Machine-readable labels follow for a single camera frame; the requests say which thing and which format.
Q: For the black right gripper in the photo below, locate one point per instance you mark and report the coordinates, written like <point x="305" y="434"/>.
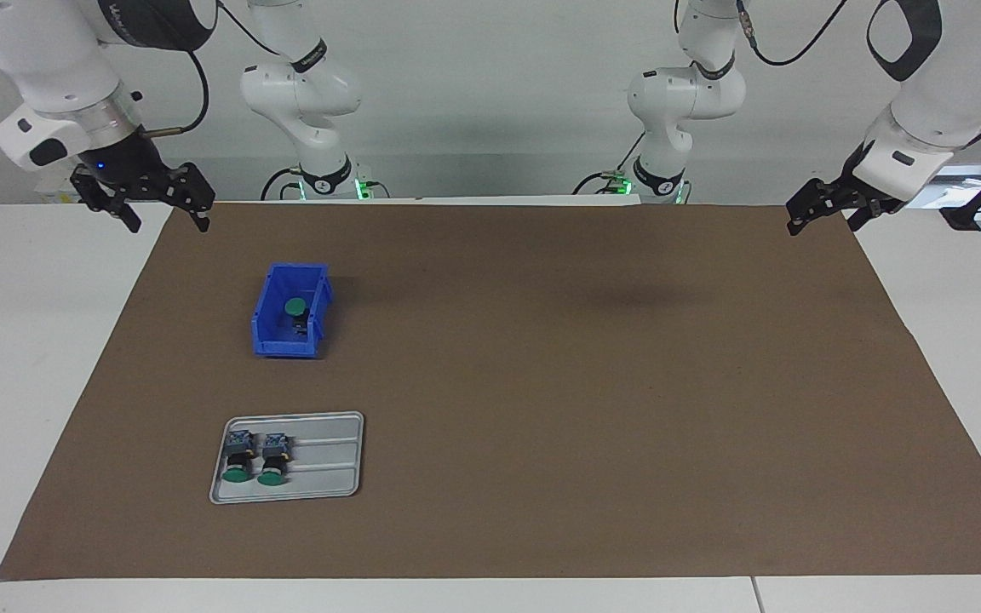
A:
<point x="124" y="163"/>

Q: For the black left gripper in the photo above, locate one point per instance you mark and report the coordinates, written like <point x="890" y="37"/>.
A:
<point x="863" y="194"/>

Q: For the green push button switch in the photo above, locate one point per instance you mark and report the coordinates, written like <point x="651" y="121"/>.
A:
<point x="239" y="443"/>
<point x="295" y="306"/>
<point x="274" y="455"/>

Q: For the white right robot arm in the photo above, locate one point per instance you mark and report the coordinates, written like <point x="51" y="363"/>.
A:
<point x="48" y="60"/>

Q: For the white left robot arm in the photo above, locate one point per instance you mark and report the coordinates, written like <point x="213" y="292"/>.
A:
<point x="942" y="94"/>

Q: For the white cardboard box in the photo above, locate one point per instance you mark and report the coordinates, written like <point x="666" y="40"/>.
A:
<point x="56" y="194"/>

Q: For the white background clutter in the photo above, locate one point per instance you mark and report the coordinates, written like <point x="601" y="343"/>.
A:
<point x="959" y="180"/>

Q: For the blue plastic bin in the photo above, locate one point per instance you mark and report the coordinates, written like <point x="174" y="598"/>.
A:
<point x="273" y="345"/>

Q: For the grey metal tray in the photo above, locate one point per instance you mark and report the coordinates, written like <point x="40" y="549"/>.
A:
<point x="329" y="451"/>

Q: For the brown paper mat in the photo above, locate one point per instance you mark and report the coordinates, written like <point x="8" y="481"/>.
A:
<point x="542" y="426"/>

